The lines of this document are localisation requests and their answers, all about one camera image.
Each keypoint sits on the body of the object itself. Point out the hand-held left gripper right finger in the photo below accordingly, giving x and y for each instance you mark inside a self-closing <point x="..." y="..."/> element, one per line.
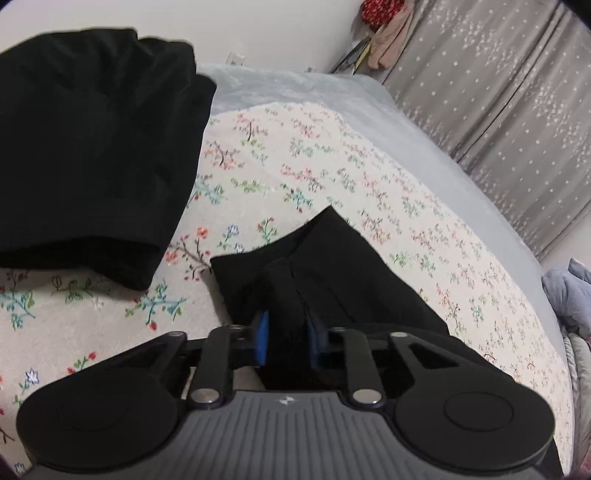
<point x="316" y="345"/>

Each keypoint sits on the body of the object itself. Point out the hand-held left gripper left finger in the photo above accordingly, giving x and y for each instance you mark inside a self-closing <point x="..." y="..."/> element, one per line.
<point x="262" y="338"/>

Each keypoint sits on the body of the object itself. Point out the black pants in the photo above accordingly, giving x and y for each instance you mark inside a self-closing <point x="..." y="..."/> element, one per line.
<point x="332" y="258"/>

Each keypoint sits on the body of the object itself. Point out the floral bed sheet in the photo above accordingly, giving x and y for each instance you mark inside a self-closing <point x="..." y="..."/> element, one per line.
<point x="369" y="184"/>

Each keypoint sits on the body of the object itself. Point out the pile of folded black clothes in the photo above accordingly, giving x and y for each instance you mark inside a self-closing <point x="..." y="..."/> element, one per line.
<point x="92" y="161"/>

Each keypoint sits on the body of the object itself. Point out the grey bed cover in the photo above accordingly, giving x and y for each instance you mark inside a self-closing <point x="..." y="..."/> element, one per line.
<point x="323" y="87"/>

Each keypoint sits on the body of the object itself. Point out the blue-grey quilt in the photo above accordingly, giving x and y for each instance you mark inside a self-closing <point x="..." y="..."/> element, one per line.
<point x="570" y="290"/>

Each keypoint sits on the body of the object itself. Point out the grey folded quilt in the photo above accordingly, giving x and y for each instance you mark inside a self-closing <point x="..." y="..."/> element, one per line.
<point x="579" y="397"/>

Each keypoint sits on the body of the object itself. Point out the yellow pole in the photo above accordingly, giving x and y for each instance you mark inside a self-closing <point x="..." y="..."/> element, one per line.
<point x="362" y="53"/>

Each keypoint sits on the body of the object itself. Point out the grey star-print curtain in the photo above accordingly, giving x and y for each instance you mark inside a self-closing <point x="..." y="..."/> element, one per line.
<point x="498" y="101"/>

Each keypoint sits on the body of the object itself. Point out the pink hanging towel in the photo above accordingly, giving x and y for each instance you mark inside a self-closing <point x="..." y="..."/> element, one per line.
<point x="392" y="44"/>

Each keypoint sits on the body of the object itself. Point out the red patterned hanging cloth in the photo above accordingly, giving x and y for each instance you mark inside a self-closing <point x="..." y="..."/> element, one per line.
<point x="381" y="11"/>

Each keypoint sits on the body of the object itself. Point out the white wall outlet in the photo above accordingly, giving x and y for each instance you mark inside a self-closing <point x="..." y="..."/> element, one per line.
<point x="237" y="58"/>

